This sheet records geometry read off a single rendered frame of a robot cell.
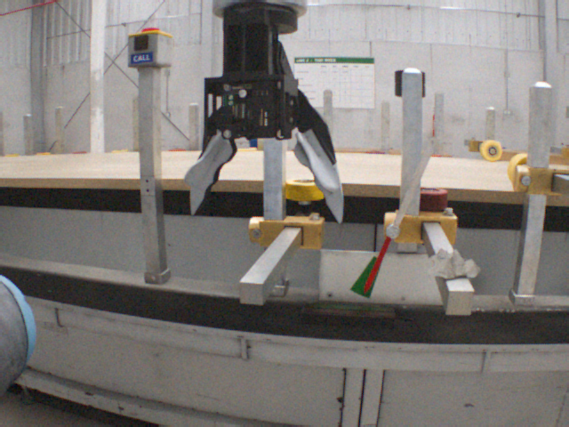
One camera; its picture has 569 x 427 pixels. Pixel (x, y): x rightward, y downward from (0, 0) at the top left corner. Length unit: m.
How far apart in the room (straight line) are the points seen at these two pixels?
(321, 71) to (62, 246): 7.02
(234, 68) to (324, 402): 1.06
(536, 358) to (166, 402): 1.08
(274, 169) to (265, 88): 0.47
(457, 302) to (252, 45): 0.34
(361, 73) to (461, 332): 7.27
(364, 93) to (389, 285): 7.18
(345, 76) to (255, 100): 7.62
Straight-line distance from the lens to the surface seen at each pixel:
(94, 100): 2.18
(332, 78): 8.02
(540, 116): 0.86
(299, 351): 0.97
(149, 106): 0.92
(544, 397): 1.40
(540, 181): 0.86
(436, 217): 0.83
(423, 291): 0.87
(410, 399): 1.30
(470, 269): 0.55
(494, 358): 1.00
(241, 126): 0.39
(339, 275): 0.85
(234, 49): 0.41
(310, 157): 0.41
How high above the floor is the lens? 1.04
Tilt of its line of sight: 12 degrees down
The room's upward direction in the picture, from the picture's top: straight up
